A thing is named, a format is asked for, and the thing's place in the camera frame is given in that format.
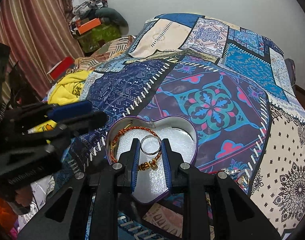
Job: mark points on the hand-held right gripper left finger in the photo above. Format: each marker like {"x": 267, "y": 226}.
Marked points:
{"x": 134, "y": 166}

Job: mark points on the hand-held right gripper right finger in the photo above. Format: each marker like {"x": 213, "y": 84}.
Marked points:
{"x": 166, "y": 166}

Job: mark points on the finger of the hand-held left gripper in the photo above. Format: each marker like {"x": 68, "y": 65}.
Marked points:
{"x": 85, "y": 121}
{"x": 70, "y": 110}

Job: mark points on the heart-shaped purple tin box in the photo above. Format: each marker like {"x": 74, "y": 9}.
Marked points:
{"x": 182, "y": 140}

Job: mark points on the small gold jewelry piece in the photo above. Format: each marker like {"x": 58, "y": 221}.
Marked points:
{"x": 208, "y": 201}

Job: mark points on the silver jewelry clasp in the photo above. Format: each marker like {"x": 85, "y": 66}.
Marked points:
{"x": 228, "y": 171}

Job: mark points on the yellow cloth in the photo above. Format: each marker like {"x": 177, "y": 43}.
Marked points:
{"x": 70, "y": 85}

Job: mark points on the red box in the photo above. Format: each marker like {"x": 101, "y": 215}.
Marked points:
{"x": 61, "y": 67}

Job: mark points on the black bag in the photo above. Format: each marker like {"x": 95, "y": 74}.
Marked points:
{"x": 22, "y": 87}

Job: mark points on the orange cloth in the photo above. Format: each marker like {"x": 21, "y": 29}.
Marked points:
{"x": 2, "y": 212}

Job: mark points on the green storage box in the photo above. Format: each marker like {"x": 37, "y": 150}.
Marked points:
{"x": 100, "y": 36}

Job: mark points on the patchwork printed blanket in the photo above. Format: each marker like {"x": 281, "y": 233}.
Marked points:
{"x": 212, "y": 100}

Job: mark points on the orange box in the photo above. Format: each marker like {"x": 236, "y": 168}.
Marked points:
{"x": 88, "y": 26}

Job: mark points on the striped pink curtain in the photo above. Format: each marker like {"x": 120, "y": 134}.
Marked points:
{"x": 30, "y": 25}

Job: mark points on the grey-green pillow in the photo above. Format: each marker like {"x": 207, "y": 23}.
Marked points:
{"x": 112, "y": 15}

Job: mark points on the pile of clothes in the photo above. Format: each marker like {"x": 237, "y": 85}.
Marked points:
{"x": 90, "y": 6}

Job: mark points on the dark chair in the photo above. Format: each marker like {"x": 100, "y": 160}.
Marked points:
{"x": 290, "y": 72}

